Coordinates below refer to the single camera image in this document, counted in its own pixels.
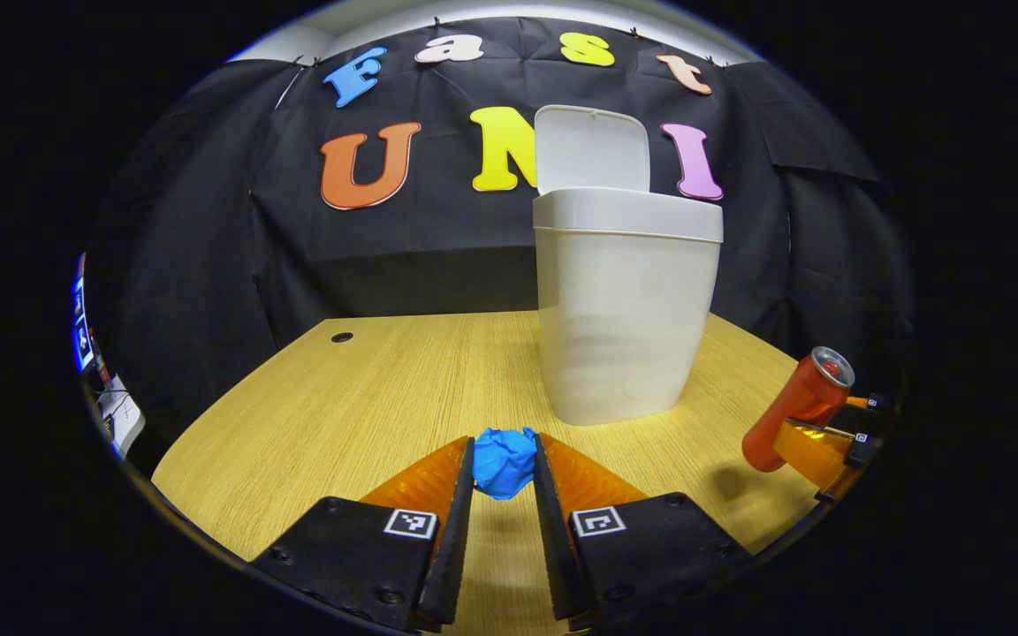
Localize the blue paper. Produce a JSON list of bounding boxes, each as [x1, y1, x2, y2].
[[472, 428, 538, 501]]

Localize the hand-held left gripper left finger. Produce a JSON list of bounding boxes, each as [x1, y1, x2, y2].
[[251, 435, 476, 633]]

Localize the computer monitor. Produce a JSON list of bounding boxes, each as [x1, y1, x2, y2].
[[72, 252, 100, 374]]

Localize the red pop can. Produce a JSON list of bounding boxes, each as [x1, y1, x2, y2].
[[742, 346, 856, 473]]

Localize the white desktop garbage bin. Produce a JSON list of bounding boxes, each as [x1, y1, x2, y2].
[[533, 104, 725, 427]]

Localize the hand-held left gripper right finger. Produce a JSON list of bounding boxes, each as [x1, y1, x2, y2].
[[533, 433, 753, 630]]

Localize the white side table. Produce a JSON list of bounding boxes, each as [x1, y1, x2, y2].
[[95, 375, 147, 460]]

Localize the black backdrop cloth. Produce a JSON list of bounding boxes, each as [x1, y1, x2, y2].
[[85, 18, 916, 460]]

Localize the wooden desktop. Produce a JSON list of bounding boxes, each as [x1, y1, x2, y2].
[[151, 309, 828, 636]]

